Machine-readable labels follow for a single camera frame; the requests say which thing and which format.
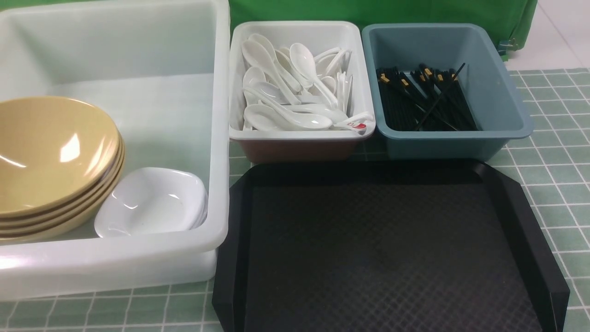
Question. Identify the white soup spoon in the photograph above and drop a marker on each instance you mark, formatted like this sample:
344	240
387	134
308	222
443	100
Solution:
307	121

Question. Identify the white square dish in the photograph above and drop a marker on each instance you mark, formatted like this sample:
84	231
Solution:
147	201
200	190

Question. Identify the tan noodle bowl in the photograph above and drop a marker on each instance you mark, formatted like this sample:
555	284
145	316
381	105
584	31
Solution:
52	149

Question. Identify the black chopstick gold band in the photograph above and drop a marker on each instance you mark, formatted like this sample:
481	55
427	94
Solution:
441	110

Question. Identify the middle stacked tan bowl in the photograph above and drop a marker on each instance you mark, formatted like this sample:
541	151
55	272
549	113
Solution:
60	219

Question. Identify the stacked tan bowl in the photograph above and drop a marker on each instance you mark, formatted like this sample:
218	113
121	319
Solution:
16	222
70	220
60	219

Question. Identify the top stacked tan bowl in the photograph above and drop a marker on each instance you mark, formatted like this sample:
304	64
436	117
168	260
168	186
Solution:
16	222

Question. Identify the bottom stacked tan bowl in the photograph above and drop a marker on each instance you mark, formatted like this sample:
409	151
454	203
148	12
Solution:
70	220

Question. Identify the white spoon front of bin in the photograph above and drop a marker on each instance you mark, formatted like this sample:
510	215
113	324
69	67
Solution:
265	118

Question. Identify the white spoon bin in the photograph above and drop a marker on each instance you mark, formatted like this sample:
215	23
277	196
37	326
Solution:
259	58

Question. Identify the white spoon with red label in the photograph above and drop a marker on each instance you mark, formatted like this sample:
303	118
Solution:
357	123

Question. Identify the white dish in tub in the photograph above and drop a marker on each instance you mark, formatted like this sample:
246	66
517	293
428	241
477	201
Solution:
202	211

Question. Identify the large upright white spoon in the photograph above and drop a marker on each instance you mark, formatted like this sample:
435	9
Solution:
304	63

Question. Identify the bundle of black chopsticks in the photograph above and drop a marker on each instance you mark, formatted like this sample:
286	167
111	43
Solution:
402	99

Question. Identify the black serving tray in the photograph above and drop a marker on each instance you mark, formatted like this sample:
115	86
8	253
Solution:
385	246

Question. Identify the blue-grey chopstick bin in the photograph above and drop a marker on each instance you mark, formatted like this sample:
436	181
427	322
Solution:
490	91

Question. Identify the large white plastic tub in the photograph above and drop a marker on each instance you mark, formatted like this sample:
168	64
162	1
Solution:
159	68

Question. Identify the green tiled table mat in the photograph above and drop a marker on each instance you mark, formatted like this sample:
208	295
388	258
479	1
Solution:
552	165

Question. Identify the green backdrop cloth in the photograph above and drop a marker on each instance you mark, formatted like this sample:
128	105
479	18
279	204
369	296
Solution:
504	20

